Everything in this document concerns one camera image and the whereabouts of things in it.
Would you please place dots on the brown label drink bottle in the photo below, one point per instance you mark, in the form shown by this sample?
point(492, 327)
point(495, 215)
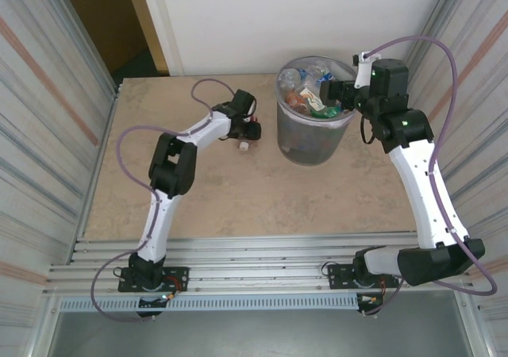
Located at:
point(293, 100)

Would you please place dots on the white door frame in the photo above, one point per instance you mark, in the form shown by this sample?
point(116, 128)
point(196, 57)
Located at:
point(160, 16)

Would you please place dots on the aluminium frame rails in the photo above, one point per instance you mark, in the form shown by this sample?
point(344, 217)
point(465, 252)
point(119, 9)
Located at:
point(258, 254)

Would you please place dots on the brown wooden door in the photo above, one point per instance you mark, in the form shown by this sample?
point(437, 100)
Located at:
point(99, 16)

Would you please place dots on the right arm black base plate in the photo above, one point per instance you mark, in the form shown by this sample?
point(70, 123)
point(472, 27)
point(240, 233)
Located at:
point(341, 273)

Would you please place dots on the yellow power connector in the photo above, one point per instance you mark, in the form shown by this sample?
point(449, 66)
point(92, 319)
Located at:
point(170, 296)
point(371, 299)

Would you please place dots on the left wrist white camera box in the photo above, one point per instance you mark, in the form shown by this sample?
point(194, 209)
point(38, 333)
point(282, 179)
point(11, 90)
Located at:
point(251, 109)

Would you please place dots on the clear plastic bin liner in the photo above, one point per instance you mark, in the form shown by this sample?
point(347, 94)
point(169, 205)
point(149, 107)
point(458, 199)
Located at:
point(343, 69)

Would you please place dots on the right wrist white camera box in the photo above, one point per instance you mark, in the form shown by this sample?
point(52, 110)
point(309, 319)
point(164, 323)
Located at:
point(363, 69)

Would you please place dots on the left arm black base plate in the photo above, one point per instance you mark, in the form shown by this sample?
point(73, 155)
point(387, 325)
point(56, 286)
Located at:
point(178, 277)

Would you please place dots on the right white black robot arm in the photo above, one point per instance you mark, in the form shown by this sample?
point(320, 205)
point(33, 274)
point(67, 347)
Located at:
point(436, 262)

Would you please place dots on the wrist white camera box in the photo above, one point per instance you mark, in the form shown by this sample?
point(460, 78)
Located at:
point(363, 69)
point(251, 109)

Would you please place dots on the green plastic soda bottle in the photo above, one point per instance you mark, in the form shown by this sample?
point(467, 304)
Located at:
point(325, 112)

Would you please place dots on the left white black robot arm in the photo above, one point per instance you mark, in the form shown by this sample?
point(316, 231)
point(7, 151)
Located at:
point(172, 162)

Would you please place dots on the grey mesh waste bin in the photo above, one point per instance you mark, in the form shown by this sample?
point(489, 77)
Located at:
point(309, 147)

